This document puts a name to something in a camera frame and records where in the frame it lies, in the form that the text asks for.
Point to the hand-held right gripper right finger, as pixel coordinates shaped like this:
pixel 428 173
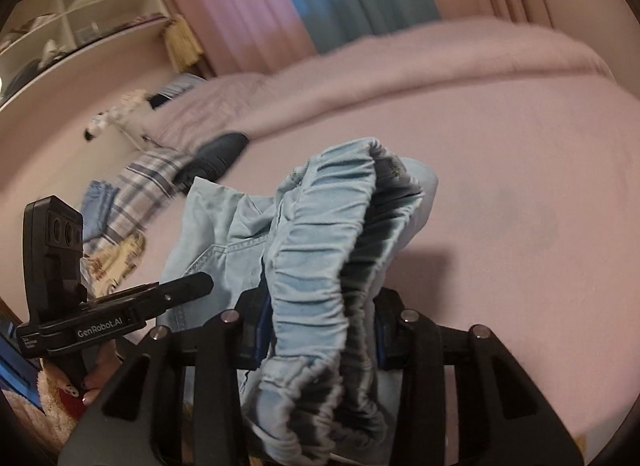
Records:
pixel 379 346

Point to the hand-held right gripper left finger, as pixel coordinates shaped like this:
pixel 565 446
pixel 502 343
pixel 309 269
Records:
pixel 263 331

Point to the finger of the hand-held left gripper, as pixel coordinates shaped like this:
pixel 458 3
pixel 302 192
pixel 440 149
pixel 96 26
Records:
pixel 185 288

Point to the light blue denim pants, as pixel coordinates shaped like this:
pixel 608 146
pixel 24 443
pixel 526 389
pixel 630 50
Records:
pixel 310 246

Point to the person's left hand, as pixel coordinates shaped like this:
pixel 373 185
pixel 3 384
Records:
pixel 102 366

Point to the yellow printed cloth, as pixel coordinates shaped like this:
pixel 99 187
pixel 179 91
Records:
pixel 115 261

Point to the blue denim garment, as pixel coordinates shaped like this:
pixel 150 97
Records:
pixel 97 206

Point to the blue object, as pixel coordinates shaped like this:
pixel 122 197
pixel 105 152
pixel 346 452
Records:
pixel 15 361

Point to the plaid grey blue garment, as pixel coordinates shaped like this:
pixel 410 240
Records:
pixel 145 180

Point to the dark grey garment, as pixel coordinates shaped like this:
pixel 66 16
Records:
pixel 215 158

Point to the white spotted plush toy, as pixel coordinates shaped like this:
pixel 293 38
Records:
pixel 117 113

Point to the bed with pink sheet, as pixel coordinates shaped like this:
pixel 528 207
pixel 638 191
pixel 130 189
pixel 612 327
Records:
pixel 500 196

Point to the blue striped cloth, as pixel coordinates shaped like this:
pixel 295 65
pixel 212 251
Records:
pixel 172 88

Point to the white shoe pair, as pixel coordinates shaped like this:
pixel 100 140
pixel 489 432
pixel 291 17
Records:
pixel 51 51

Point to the white shelf unit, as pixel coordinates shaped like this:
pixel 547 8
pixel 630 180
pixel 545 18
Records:
pixel 100 45

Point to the yellow tasselled cloth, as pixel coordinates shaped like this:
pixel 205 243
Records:
pixel 182 43

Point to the pink folded blanket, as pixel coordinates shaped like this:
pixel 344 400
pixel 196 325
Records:
pixel 400 65

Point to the pink curtain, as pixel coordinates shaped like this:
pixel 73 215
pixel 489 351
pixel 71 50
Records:
pixel 235 5

